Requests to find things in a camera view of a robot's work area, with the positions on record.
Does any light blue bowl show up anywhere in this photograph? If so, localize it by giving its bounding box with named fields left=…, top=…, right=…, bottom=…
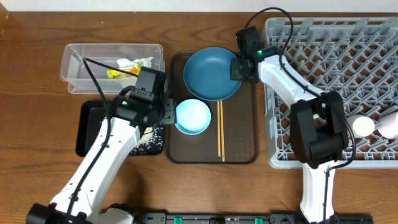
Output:
left=175, top=99, right=211, bottom=135

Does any dark blue plate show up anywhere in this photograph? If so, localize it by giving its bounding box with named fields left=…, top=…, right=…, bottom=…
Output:
left=183, top=47, right=242, bottom=101

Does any yellow green snack wrapper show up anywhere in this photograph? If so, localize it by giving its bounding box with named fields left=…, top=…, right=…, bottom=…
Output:
left=106, top=62, right=142, bottom=79

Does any white tissue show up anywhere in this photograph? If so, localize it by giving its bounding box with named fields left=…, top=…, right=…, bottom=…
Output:
left=117, top=57, right=153, bottom=68

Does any white cup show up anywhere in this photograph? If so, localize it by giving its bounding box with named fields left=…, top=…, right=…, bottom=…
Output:
left=347, top=114, right=375, bottom=138

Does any pink cup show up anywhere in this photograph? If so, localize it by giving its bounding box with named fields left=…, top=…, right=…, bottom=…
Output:
left=377, top=112, right=398, bottom=139

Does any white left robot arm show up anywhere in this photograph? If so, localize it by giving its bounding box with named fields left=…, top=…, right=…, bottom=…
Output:
left=25, top=95, right=175, bottom=223

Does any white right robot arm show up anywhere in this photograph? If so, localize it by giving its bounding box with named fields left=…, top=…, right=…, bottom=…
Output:
left=231, top=47, right=348, bottom=223

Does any grey dishwasher rack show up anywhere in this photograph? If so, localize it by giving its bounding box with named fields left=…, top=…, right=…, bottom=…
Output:
left=261, top=17, right=397, bottom=169

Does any wooden chopstick right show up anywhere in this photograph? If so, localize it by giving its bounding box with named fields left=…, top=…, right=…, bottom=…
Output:
left=220, top=100, right=225, bottom=162

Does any wooden chopstick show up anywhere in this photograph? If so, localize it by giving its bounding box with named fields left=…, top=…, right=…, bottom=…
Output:
left=217, top=101, right=221, bottom=157
left=220, top=100, right=225, bottom=162

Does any brown serving tray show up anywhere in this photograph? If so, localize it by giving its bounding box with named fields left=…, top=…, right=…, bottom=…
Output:
left=165, top=52, right=258, bottom=164

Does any wooden chopstick left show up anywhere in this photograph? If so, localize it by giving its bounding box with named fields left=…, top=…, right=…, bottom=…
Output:
left=217, top=101, right=221, bottom=157

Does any black plastic bin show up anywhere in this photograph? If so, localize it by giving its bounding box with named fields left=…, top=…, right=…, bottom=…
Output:
left=75, top=100, right=165, bottom=157

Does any clear plastic bin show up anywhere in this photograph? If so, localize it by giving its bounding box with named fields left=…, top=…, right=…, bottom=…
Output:
left=60, top=44, right=165, bottom=95

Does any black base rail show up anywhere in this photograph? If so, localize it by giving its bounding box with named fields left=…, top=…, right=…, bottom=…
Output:
left=102, top=203, right=374, bottom=224

